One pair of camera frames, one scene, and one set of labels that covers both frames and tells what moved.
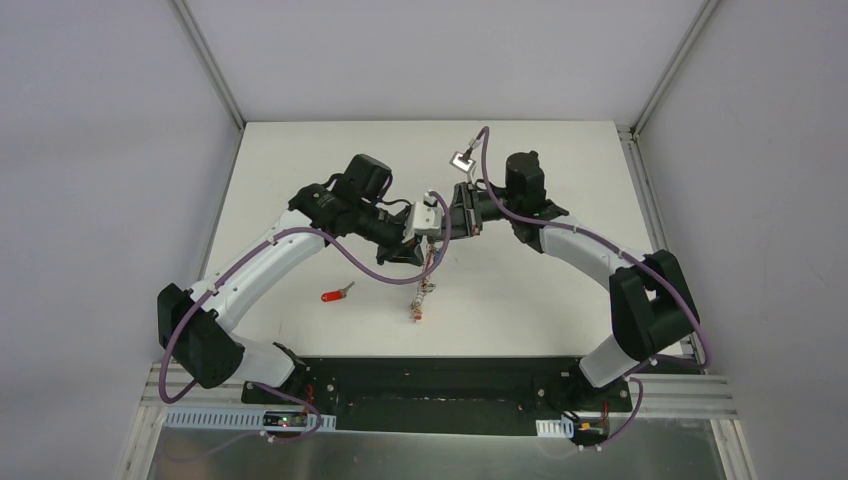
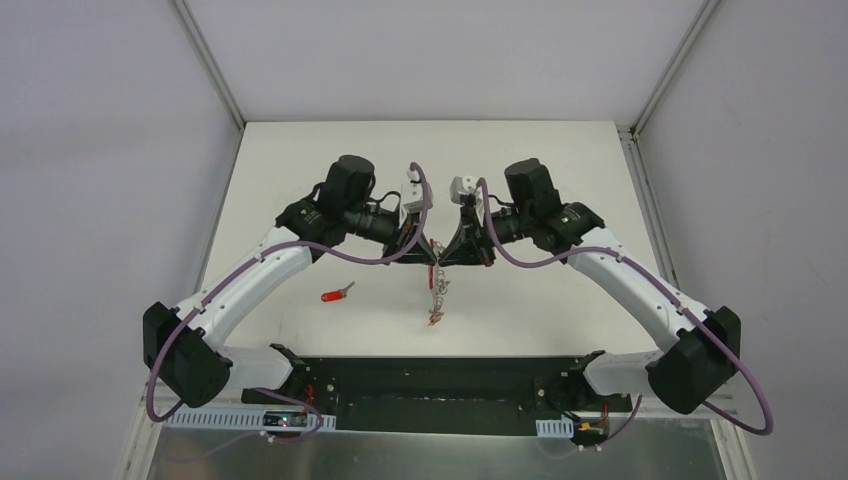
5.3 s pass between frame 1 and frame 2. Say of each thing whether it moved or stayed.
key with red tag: stayed
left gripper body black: stayed
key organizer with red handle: moved
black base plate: stayed
